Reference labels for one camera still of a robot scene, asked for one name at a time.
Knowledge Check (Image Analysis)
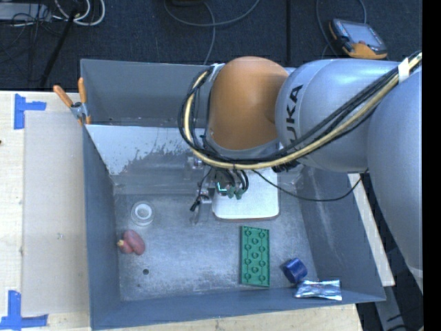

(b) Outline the white rounded flat pad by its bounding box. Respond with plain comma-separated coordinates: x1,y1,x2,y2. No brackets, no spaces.
212,169,280,221

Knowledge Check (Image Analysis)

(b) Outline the clear glass jar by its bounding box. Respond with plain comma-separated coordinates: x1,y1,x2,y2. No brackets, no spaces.
130,200,155,228

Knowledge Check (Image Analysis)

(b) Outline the blue cylinder cup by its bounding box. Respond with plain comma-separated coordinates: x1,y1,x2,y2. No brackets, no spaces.
282,257,309,285

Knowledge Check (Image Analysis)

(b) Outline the black cylinder on white bracket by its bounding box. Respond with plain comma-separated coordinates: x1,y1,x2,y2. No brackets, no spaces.
271,161,300,174

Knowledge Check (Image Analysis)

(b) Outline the silver foil packet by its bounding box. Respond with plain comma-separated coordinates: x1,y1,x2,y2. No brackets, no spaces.
293,279,343,303

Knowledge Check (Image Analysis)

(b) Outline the red-brown toy sausage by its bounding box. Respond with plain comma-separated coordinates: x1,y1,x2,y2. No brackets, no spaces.
116,229,147,257

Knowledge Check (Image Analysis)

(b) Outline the dark green flat block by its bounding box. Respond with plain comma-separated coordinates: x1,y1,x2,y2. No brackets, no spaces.
239,225,271,288

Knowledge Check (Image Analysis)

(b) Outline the grey metal bin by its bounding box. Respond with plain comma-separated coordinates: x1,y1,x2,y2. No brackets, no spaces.
79,58,388,331

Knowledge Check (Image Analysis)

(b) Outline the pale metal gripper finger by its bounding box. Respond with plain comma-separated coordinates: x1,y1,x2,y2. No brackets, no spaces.
190,192,214,225
186,154,205,182

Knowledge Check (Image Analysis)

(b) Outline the pale flat board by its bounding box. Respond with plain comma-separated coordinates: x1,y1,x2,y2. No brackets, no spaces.
20,110,92,319

